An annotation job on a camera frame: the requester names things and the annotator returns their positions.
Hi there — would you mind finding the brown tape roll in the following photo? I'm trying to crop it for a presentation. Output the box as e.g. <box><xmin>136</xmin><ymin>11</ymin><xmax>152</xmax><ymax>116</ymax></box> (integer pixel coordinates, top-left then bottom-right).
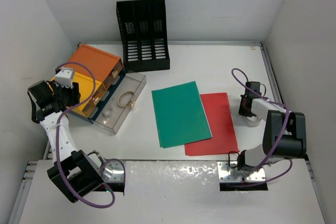
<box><xmin>244</xmin><ymin>116</ymin><xmax>262</xmax><ymax>127</ymax></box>

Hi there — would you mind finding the smoky yellow cabinet drawer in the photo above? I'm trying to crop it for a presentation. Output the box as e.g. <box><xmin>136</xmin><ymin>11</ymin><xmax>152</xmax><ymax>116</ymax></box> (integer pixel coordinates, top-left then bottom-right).
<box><xmin>81</xmin><ymin>86</ymin><xmax>106</xmax><ymax>117</ymax></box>

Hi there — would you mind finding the clear tape roll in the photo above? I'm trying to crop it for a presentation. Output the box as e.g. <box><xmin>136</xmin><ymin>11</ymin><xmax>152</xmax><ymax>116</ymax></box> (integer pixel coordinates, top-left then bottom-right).
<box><xmin>102</xmin><ymin>108</ymin><xmax>113</xmax><ymax>118</ymax></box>

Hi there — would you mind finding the yellow masking tape roll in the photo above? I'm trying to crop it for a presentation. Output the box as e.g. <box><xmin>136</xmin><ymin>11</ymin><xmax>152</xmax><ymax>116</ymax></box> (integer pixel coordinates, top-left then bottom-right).
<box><xmin>117</xmin><ymin>91</ymin><xmax>134</xmax><ymax>108</ymax></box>

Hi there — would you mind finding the clear smoky drawer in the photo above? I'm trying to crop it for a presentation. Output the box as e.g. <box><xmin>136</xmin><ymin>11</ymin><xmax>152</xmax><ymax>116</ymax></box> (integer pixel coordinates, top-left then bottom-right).
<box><xmin>90</xmin><ymin>70</ymin><xmax>146</xmax><ymax>134</ymax></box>

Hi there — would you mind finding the green plastic folder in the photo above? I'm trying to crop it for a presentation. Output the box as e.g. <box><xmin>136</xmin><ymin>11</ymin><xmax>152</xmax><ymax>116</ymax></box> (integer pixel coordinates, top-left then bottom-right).
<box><xmin>152</xmin><ymin>81</ymin><xmax>212</xmax><ymax>148</ymax></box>

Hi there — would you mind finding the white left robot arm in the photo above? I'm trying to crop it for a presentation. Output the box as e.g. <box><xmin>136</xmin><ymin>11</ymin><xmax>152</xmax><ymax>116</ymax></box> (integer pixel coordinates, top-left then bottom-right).
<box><xmin>27</xmin><ymin>81</ymin><xmax>103</xmax><ymax>203</ymax></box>

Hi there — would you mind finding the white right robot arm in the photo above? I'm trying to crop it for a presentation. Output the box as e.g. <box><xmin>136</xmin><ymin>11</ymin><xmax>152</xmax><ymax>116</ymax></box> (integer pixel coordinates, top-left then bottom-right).
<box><xmin>236</xmin><ymin>81</ymin><xmax>307</xmax><ymax>180</ymax></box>

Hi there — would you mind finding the yellow drawer cabinet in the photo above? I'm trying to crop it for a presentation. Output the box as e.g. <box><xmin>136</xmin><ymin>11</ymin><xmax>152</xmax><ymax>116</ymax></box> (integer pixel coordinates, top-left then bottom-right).
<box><xmin>49</xmin><ymin>70</ymin><xmax>106</xmax><ymax>119</ymax></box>

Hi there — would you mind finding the red plastic folder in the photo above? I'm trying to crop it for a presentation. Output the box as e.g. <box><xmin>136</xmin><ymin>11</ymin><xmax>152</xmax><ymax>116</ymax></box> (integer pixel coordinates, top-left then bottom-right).
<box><xmin>184</xmin><ymin>93</ymin><xmax>239</xmax><ymax>156</ymax></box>

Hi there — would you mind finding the black file organizer rack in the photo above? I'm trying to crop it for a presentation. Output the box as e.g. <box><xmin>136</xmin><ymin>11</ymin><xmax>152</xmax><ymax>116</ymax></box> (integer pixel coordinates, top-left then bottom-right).
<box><xmin>116</xmin><ymin>0</ymin><xmax>170</xmax><ymax>72</ymax></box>

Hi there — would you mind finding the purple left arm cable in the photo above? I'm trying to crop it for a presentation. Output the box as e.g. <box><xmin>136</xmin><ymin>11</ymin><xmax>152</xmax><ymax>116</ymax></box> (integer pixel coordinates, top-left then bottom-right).
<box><xmin>54</xmin><ymin>62</ymin><xmax>126</xmax><ymax>209</ymax></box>

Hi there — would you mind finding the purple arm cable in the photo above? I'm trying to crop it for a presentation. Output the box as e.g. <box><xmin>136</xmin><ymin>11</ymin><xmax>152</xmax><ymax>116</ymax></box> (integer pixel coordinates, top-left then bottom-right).
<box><xmin>230</xmin><ymin>68</ymin><xmax>293</xmax><ymax>188</ymax></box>
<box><xmin>54</xmin><ymin>62</ymin><xmax>126</xmax><ymax>209</ymax></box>

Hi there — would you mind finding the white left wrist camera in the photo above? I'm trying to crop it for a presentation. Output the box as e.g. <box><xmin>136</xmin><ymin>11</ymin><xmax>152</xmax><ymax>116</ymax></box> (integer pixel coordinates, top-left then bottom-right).
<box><xmin>55</xmin><ymin>68</ymin><xmax>75</xmax><ymax>89</ymax></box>

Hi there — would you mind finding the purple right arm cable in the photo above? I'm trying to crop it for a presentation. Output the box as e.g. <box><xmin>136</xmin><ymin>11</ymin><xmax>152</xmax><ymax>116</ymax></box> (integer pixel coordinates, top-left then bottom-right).
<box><xmin>230</xmin><ymin>68</ymin><xmax>293</xmax><ymax>188</ymax></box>

